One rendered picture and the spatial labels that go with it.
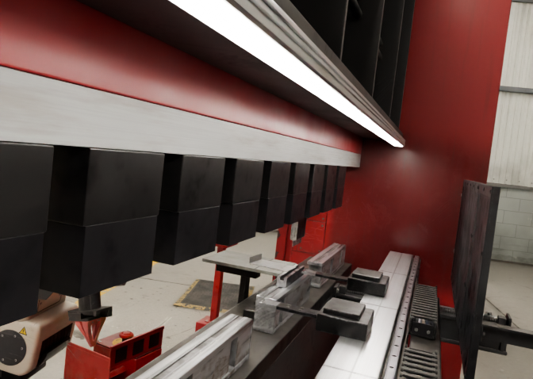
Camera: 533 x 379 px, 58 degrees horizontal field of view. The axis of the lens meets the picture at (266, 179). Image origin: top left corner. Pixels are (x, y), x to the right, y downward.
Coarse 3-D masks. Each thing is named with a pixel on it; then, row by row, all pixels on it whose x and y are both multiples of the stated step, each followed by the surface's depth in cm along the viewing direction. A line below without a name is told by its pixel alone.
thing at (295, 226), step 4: (304, 220) 154; (292, 224) 148; (296, 224) 148; (300, 224) 150; (304, 224) 155; (292, 228) 148; (296, 228) 148; (300, 228) 151; (304, 228) 155; (292, 232) 148; (296, 232) 148; (300, 232) 151; (304, 232) 156; (292, 236) 148; (296, 236) 148; (300, 236) 152; (296, 240) 151; (300, 240) 156; (292, 244) 148; (296, 244) 152
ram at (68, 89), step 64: (0, 0) 39; (64, 0) 45; (0, 64) 40; (64, 64) 46; (128, 64) 55; (192, 64) 69; (0, 128) 40; (64, 128) 47; (128, 128) 57; (192, 128) 71; (256, 128) 97; (320, 128) 147
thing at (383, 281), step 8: (304, 272) 150; (312, 272) 150; (320, 272) 151; (352, 272) 148; (360, 272) 144; (368, 272) 145; (376, 272) 146; (336, 280) 146; (344, 280) 145; (352, 280) 140; (360, 280) 140; (368, 280) 140; (376, 280) 139; (384, 280) 142; (352, 288) 140; (360, 288) 140; (368, 288) 139; (376, 288) 138; (384, 288) 137; (384, 296) 138
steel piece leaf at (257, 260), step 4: (252, 256) 155; (256, 256) 158; (260, 256) 161; (252, 260) 155; (256, 260) 158; (260, 260) 159; (264, 260) 160; (252, 264) 153; (256, 264) 153; (260, 264) 154; (264, 264) 154; (268, 264) 155; (272, 264) 156; (276, 264) 156; (280, 264) 157; (284, 264) 158; (272, 268) 150; (276, 268) 151
